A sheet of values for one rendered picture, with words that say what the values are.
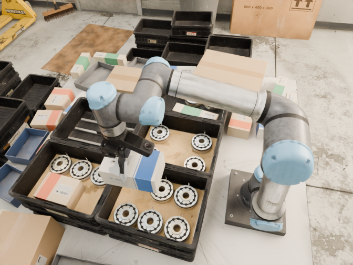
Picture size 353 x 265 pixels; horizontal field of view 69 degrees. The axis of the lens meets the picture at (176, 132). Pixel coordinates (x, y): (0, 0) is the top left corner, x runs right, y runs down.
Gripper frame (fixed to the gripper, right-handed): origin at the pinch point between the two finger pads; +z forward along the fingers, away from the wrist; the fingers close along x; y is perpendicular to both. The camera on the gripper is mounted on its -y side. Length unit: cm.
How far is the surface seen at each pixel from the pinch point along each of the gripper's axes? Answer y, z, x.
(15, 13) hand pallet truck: 294, 98, -267
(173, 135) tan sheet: -4.5, 28.0, -36.5
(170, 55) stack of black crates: 32, 73, -168
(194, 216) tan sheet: -23.0, 28.1, 3.2
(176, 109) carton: -4, 22, -50
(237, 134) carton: -38, 39, -52
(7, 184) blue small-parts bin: 76, 40, 2
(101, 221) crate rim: 10.6, 18.2, 16.0
